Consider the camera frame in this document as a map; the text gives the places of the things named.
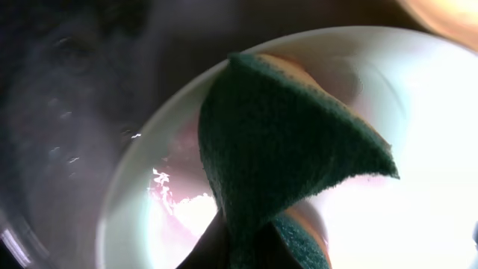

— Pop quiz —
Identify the black round tray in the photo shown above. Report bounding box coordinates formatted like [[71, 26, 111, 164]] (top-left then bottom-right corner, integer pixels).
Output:
[[1, 0, 420, 268]]

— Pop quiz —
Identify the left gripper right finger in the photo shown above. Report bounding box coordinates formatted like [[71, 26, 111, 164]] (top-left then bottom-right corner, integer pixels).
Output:
[[257, 222, 302, 269]]

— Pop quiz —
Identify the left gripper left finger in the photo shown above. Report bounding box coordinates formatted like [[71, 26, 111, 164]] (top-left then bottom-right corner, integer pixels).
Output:
[[176, 211, 229, 269]]

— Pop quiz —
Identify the green yellow sponge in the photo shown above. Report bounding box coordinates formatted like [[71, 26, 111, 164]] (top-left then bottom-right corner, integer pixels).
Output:
[[198, 53, 398, 268]]

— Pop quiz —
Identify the yellow plate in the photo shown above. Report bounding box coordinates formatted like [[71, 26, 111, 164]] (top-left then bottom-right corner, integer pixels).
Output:
[[397, 0, 477, 52]]

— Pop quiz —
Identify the mint plate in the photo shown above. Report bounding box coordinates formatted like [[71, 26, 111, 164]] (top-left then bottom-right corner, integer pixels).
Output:
[[96, 26, 477, 269]]

